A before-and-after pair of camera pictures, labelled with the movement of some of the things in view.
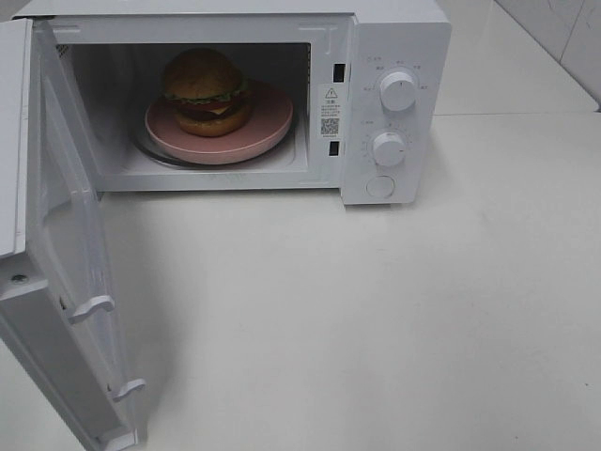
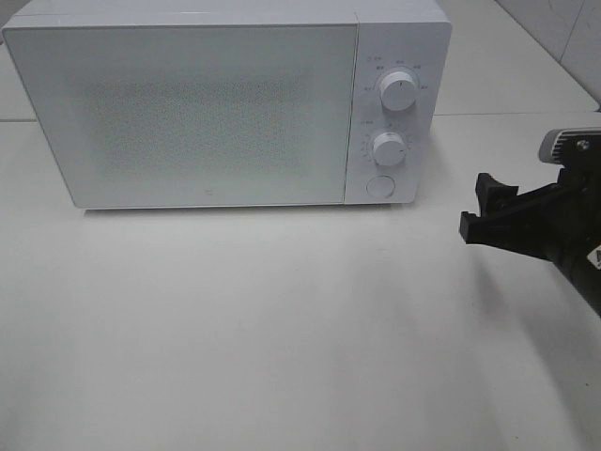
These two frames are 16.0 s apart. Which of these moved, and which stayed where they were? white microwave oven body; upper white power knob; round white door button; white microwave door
Moved: white microwave door
Stayed: white microwave oven body; round white door button; upper white power knob
